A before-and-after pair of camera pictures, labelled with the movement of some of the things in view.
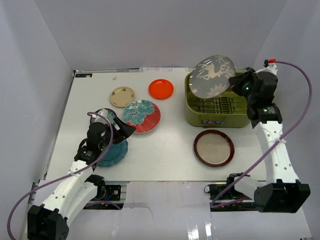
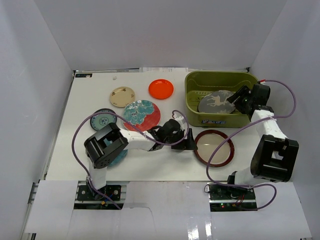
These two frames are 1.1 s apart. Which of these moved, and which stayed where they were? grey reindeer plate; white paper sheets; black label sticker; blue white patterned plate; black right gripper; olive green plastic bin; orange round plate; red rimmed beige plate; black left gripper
Moved: grey reindeer plate; black right gripper; black left gripper
Stayed: olive green plastic bin; orange round plate; white paper sheets; red rimmed beige plate; blue white patterned plate; black label sticker
